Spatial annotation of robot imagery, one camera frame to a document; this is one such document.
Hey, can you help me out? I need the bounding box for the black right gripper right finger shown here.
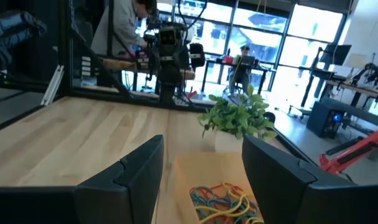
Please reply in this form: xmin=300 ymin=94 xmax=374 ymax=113
xmin=241 ymin=134 xmax=378 ymax=224

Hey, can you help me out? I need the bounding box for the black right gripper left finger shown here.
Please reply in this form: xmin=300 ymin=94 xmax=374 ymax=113
xmin=0 ymin=134 xmax=165 ymax=224

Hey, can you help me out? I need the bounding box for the teal rubber band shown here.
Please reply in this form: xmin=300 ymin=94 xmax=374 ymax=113
xmin=188 ymin=185 xmax=261 ymax=224

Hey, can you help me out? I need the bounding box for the black monitor on arm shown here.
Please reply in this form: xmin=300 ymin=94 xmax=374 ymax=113
xmin=310 ymin=43 xmax=353 ymax=71

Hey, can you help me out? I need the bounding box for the orange translucent plastic bin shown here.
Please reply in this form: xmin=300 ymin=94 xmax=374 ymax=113
xmin=172 ymin=151 xmax=264 ymax=224

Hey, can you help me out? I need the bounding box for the wooden top workbench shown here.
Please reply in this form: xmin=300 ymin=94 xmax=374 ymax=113
xmin=100 ymin=57 xmax=196 ymax=81
xmin=325 ymin=79 xmax=378 ymax=108

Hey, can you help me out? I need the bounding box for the person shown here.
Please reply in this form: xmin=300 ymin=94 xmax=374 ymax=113
xmin=227 ymin=45 xmax=257 ymax=96
xmin=90 ymin=0 xmax=158 ymax=57

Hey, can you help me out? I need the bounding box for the black office desk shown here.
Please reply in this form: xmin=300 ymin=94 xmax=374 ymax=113
xmin=200 ymin=57 xmax=277 ymax=94

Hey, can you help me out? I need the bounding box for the red desk lamp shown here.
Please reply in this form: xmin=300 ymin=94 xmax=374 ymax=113
xmin=318 ymin=123 xmax=378 ymax=175

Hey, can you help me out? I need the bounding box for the black device with blue light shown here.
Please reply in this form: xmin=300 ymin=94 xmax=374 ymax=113
xmin=306 ymin=100 xmax=347 ymax=140

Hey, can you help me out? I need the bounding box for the green plant in white pot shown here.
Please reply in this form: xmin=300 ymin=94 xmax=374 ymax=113
xmin=197 ymin=84 xmax=277 ymax=153

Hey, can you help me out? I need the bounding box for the silver aluminium extrusion bar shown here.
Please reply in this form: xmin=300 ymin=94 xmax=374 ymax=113
xmin=40 ymin=64 xmax=65 ymax=106

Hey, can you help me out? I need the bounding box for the dark blue padded jacket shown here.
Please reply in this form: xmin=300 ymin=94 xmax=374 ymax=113
xmin=0 ymin=11 xmax=48 ymax=75

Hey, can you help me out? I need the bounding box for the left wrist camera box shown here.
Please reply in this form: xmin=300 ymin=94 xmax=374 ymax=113
xmin=159 ymin=26 xmax=181 ymax=47

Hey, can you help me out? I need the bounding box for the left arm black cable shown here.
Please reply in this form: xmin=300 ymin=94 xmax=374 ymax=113
xmin=176 ymin=0 xmax=209 ymax=30

